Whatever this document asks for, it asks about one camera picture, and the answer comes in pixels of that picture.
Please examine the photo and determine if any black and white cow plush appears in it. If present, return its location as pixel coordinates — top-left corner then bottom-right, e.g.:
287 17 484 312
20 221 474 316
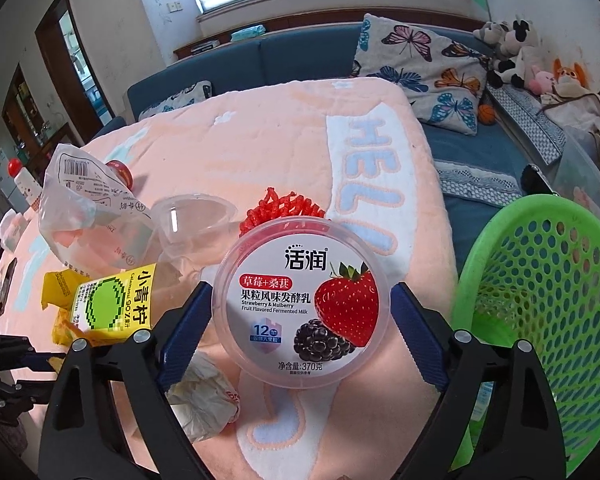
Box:
487 19 543 92

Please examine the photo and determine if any strawberry label yogurt cup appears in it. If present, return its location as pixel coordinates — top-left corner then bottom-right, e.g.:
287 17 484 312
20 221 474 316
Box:
214 216 392 388

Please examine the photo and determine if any pink plush toy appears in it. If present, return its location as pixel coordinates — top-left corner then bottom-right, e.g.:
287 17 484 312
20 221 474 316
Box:
530 67 556 95

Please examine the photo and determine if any grey raccoon plush toy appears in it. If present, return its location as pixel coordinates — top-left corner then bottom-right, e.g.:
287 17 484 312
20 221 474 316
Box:
475 21 511 58

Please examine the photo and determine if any orange fox plush toy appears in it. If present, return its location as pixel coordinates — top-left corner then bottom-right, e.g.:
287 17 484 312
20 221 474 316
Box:
552 57 588 92

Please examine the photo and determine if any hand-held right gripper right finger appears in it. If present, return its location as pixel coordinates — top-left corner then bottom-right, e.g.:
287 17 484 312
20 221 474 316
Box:
389 281 567 480

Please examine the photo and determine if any green plastic basket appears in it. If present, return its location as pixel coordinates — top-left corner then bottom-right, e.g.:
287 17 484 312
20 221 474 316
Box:
450 195 600 466

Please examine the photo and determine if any small white butterfly pillow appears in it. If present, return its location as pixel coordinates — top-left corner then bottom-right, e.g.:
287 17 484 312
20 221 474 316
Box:
150 80 214 114

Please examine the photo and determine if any clear empty plastic cup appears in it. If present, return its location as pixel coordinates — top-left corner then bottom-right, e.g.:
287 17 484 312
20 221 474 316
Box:
152 193 233 262

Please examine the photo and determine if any yellow snack packet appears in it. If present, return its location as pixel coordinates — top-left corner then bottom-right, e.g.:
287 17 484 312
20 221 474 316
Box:
41 269 88 346

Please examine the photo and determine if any red spiky ball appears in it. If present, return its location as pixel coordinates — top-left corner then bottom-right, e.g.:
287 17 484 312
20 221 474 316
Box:
238 187 326 236

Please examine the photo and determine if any black phone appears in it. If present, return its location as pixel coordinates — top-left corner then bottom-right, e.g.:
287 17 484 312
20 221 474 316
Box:
0 257 19 317

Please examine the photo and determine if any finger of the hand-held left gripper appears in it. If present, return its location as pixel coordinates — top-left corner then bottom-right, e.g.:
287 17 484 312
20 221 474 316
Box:
0 335 66 368
0 380 51 422

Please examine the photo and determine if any brown door frame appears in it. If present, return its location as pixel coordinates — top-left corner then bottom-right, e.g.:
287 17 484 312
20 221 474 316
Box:
34 0 117 147

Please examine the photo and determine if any white paper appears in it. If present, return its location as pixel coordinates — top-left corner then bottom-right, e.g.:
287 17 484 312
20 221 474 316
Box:
166 350 242 443

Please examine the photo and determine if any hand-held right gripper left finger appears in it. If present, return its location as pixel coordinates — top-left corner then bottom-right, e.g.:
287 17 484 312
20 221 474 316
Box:
40 280 217 480

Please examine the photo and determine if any large butterfly print pillow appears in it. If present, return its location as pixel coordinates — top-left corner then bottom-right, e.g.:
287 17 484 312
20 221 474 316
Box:
352 12 494 136

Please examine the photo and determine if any blue sofa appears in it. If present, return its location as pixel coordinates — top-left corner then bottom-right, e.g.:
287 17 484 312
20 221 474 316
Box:
87 22 546 261

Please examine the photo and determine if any yellow drink carton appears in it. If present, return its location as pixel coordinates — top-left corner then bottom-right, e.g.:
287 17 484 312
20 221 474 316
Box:
70 262 160 348

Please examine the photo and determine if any clear plastic bag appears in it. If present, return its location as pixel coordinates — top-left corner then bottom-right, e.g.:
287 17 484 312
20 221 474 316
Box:
37 143 153 267

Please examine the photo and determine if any white and blue packet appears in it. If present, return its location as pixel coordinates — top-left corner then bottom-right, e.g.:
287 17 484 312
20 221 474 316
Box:
471 380 497 427

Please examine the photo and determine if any white bottle with red cap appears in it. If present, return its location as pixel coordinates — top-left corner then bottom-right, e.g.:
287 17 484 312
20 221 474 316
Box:
7 157 45 213

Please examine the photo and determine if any clear plastic storage box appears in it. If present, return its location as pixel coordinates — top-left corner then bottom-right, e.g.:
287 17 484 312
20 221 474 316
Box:
550 127 600 211

